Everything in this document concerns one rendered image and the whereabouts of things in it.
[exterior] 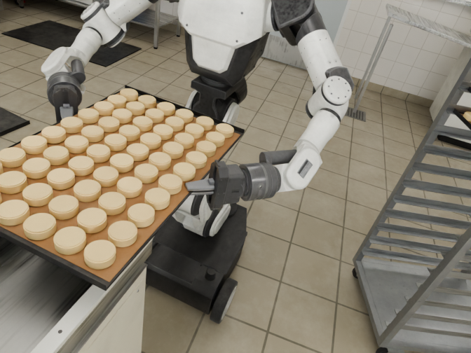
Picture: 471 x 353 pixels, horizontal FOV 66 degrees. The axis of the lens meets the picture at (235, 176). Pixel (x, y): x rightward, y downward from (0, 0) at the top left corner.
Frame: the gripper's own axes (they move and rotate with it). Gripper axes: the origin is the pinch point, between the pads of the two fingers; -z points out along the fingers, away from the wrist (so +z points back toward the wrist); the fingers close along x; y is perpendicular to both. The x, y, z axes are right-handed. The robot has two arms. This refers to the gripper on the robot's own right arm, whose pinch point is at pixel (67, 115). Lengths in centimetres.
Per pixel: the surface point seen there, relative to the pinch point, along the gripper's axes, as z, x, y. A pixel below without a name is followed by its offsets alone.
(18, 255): -30.5, -15.8, -12.2
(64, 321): -52, -10, -4
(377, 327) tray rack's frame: -44, -84, 116
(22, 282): -37.6, -15.9, -11.2
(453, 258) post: -51, -28, 113
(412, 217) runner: -16, -49, 143
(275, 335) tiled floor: -28, -99, 77
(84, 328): -52, -14, -1
